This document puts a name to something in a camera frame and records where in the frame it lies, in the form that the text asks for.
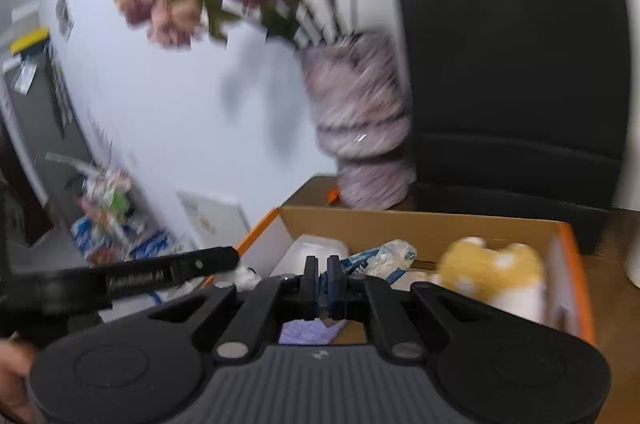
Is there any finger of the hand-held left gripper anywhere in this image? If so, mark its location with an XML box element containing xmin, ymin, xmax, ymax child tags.
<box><xmin>172</xmin><ymin>246</ymin><xmax>240</xmax><ymax>285</ymax></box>

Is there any blue white carton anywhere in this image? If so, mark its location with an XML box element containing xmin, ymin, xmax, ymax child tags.
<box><xmin>70</xmin><ymin>216</ymin><xmax>126</xmax><ymax>265</ymax></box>

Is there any black paper bag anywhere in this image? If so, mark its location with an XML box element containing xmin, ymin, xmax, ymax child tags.
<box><xmin>391</xmin><ymin>0</ymin><xmax>632</xmax><ymax>255</ymax></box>

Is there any white printed carton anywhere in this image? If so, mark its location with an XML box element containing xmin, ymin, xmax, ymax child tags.
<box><xmin>127</xmin><ymin>229</ymin><xmax>173</xmax><ymax>261</ymax></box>

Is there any pink patterned vase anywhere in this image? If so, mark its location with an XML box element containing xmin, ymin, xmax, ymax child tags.
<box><xmin>298</xmin><ymin>31</ymin><xmax>416</xmax><ymax>209</ymax></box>

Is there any white crumpled plastic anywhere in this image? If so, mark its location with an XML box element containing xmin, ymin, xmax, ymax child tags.
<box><xmin>165</xmin><ymin>266</ymin><xmax>263</xmax><ymax>305</ymax></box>

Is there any grey metal cabinet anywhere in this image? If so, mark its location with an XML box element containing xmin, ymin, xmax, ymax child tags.
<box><xmin>0</xmin><ymin>26</ymin><xmax>93</xmax><ymax>249</ymax></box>

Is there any person's left hand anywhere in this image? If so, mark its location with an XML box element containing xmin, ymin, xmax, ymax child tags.
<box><xmin>0</xmin><ymin>338</ymin><xmax>38</xmax><ymax>412</ymax></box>

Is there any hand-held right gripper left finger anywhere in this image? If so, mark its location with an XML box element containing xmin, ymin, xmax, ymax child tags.
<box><xmin>148</xmin><ymin>256</ymin><xmax>321</xmax><ymax>366</ymax></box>

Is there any wooden desktop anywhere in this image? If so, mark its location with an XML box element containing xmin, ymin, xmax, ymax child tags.
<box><xmin>280</xmin><ymin>175</ymin><xmax>640</xmax><ymax>424</ymax></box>

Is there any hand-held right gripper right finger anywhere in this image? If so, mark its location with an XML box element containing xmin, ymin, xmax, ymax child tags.
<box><xmin>326</xmin><ymin>255</ymin><xmax>490</xmax><ymax>363</ymax></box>

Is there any orange cardboard box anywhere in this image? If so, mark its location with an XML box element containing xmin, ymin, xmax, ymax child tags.
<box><xmin>235</xmin><ymin>205</ymin><xmax>597</xmax><ymax>345</ymax></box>

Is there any blue white plastic packet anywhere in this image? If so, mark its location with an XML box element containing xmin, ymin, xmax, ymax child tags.
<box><xmin>342</xmin><ymin>239</ymin><xmax>417</xmax><ymax>289</ymax></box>

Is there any white round container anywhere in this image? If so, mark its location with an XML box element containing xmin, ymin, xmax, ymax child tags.
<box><xmin>280</xmin><ymin>234</ymin><xmax>351</xmax><ymax>277</ymax></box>

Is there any wall notice sheet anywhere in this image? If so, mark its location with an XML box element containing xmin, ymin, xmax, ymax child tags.
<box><xmin>54</xmin><ymin>0</ymin><xmax>76</xmax><ymax>40</ymax></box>

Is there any yellow white plush toy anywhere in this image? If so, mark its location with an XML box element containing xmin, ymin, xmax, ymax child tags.
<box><xmin>432</xmin><ymin>236</ymin><xmax>547</xmax><ymax>325</ymax></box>

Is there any purple cloth piece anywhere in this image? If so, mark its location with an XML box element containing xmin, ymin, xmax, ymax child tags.
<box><xmin>278</xmin><ymin>320</ymin><xmax>348</xmax><ymax>346</ymax></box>

